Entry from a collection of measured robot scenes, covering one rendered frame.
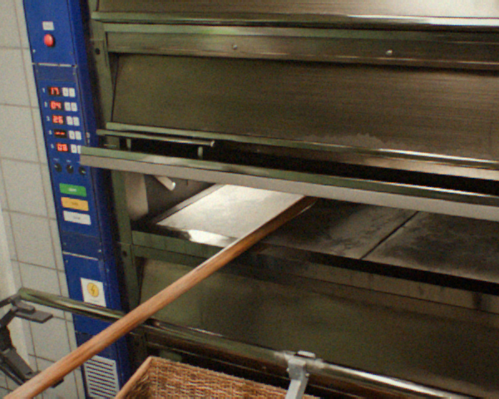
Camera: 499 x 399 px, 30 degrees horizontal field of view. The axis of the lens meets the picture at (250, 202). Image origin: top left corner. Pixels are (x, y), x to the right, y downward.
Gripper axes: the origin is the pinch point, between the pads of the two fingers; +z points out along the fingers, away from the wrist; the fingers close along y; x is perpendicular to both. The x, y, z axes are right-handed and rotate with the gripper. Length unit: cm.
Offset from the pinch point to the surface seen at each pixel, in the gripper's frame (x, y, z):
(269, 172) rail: -42, -24, 25
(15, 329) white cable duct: -56, 39, -75
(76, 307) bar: -19.7, 2.3, -11.5
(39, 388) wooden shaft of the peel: 11.3, -0.2, 8.5
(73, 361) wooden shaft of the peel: 2.2, -0.8, 8.3
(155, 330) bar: -19.1, 3.0, 10.1
